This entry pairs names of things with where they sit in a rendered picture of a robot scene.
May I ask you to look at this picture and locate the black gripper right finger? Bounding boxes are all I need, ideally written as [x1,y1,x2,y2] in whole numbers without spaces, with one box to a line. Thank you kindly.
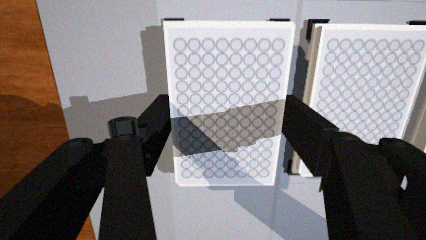
[281,95,426,240]

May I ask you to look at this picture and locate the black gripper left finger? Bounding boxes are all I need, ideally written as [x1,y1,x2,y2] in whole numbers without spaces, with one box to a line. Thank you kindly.
[0,94,171,240]

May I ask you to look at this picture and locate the grey deck plate with rectangular bays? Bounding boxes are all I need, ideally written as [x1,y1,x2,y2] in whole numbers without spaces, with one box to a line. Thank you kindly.
[36,0,329,240]

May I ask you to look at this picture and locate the white well plate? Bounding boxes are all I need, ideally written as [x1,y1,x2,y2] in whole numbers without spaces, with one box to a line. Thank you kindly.
[301,24,426,145]
[409,96,426,153]
[163,21,295,186]

